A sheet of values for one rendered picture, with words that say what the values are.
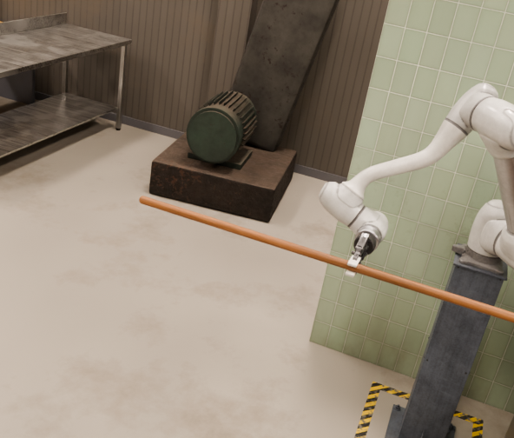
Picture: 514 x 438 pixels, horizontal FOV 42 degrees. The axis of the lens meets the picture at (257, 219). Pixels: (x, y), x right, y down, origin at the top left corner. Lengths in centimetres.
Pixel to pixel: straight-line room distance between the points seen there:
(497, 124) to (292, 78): 340
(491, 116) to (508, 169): 22
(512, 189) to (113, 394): 203
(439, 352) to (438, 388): 19
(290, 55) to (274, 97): 37
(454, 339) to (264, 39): 325
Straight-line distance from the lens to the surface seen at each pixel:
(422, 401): 327
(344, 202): 244
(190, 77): 640
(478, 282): 293
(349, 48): 586
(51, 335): 373
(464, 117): 246
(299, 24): 548
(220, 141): 504
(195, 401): 337
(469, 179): 334
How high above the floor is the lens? 222
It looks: 25 degrees down
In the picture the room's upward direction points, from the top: 10 degrees clockwise
